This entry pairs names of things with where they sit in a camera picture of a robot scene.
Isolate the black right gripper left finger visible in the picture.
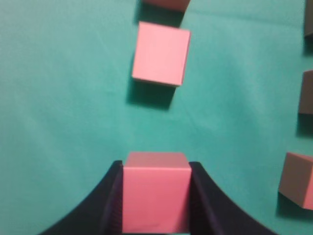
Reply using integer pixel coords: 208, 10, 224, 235
41, 161, 123, 235

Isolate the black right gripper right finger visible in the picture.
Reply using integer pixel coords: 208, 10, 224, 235
189, 162, 275, 235

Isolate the pink cube placed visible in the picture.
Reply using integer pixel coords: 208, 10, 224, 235
122, 152, 192, 234
143, 0, 190, 12
132, 21, 191, 87

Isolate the pink cube right column bottom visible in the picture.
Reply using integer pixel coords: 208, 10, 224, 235
278, 152, 313, 210

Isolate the pink cube column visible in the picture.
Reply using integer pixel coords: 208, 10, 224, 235
298, 70, 313, 115
304, 0, 313, 37
278, 152, 313, 210

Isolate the green cloth backdrop and cover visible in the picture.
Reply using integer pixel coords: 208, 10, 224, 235
0, 0, 313, 235

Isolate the pink cube right column middle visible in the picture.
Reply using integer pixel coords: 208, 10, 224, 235
298, 70, 313, 115

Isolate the pink cube right column top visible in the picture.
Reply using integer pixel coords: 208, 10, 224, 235
304, 0, 313, 37

